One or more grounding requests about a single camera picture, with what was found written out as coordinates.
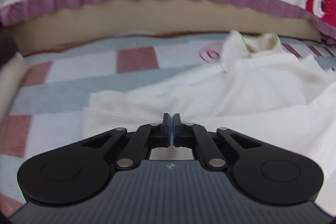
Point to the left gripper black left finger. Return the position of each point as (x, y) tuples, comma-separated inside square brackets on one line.
[(146, 138)]

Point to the beige mattress edge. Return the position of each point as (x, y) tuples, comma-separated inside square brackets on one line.
[(71, 27)]

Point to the checkered pink grey bed sheet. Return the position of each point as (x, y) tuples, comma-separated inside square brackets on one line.
[(48, 109)]

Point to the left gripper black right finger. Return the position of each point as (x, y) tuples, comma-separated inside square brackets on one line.
[(199, 141)]

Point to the white knit garment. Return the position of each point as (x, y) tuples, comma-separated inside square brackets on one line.
[(255, 88)]

